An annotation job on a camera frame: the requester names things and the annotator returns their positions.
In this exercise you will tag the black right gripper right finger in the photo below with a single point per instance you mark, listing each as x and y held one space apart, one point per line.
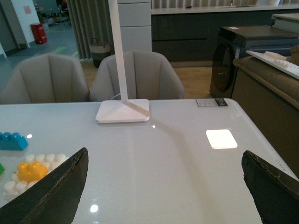
275 193

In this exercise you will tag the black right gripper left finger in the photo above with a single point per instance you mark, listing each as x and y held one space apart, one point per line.
54 199

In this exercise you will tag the yellow two-stud block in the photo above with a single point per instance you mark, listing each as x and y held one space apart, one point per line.
31 172

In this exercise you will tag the white studded base plate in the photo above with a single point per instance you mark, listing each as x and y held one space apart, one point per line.
15 187

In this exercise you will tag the green two-stud block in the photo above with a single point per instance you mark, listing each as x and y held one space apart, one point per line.
2 169

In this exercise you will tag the blue three-stud block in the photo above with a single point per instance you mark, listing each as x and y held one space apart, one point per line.
12 142

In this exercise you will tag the white desk lamp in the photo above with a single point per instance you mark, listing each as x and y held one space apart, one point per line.
124 110

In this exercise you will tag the table label sticker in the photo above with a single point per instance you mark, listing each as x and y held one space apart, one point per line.
210 102

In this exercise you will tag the beige left chair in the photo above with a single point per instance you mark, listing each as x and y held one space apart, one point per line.
48 78

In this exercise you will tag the beige chair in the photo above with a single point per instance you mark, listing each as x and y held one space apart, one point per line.
48 78
149 75

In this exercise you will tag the white tray with blocks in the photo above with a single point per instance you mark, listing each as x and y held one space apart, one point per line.
277 61

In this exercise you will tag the beige right chair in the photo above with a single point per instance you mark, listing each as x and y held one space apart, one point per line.
149 75

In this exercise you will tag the red bin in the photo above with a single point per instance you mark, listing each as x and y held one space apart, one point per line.
38 33

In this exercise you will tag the dark counter cabinet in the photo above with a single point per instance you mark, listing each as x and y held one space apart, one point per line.
191 35

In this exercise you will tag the white drawer cabinet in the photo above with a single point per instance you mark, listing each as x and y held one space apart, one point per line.
135 24

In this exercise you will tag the woven basket with handles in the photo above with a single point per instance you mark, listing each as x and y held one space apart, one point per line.
99 51

